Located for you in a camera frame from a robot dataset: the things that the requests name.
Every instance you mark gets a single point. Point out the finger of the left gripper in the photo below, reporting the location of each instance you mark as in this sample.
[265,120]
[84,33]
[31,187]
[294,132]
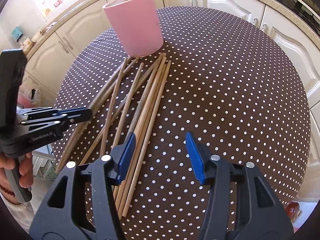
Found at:
[78,114]
[46,130]

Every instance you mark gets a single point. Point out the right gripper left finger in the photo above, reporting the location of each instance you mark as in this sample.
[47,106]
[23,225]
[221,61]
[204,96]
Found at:
[121,159]

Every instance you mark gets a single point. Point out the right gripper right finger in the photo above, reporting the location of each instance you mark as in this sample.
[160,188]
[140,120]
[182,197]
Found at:
[203,162]

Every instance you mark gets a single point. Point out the pink cylindrical utensil cup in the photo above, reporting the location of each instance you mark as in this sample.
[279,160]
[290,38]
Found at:
[136,24]

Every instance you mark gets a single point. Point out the brown polka dot tablecloth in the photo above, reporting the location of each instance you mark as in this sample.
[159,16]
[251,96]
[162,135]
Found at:
[241,203]

